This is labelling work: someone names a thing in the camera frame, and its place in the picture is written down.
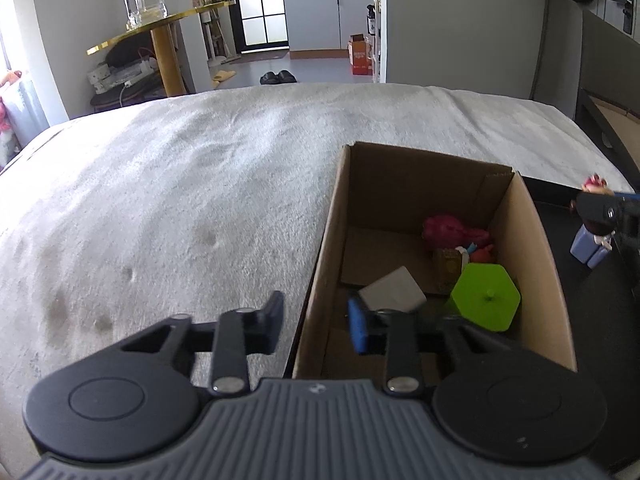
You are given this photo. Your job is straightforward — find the doll head red bow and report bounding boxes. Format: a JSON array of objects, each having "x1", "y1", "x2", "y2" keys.
[{"x1": 570, "y1": 174, "x2": 616, "y2": 214}]

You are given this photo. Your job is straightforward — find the green hexagonal box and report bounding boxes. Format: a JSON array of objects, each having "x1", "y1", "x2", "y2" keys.
[{"x1": 444, "y1": 263, "x2": 521, "y2": 333}]

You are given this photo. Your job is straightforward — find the pink plush toy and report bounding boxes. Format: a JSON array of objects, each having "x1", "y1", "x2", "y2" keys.
[{"x1": 422, "y1": 214, "x2": 497, "y2": 263}]

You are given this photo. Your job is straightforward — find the brown cardboard box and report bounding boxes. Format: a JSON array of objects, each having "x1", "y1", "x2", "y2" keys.
[{"x1": 293, "y1": 142, "x2": 577, "y2": 382}]

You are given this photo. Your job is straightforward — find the blue rabbit cube box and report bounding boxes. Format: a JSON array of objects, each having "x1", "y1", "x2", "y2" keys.
[{"x1": 570, "y1": 226, "x2": 613, "y2": 269}]

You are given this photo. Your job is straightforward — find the black shoes pair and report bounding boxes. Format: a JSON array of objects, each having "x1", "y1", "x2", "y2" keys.
[{"x1": 259, "y1": 70, "x2": 297, "y2": 86}]

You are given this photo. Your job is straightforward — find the gold round side table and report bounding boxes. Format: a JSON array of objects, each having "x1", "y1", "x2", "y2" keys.
[{"x1": 86, "y1": 0, "x2": 236, "y2": 98}]

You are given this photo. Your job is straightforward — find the orange carton box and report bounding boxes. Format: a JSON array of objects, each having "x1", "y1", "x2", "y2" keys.
[{"x1": 348, "y1": 34, "x2": 372, "y2": 76}]

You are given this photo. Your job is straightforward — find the white kitchen cabinet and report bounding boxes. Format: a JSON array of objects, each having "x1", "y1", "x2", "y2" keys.
[{"x1": 284, "y1": 0, "x2": 374, "y2": 58}]

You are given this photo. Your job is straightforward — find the black door handle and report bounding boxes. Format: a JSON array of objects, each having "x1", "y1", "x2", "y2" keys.
[{"x1": 608, "y1": 0, "x2": 634, "y2": 36}]

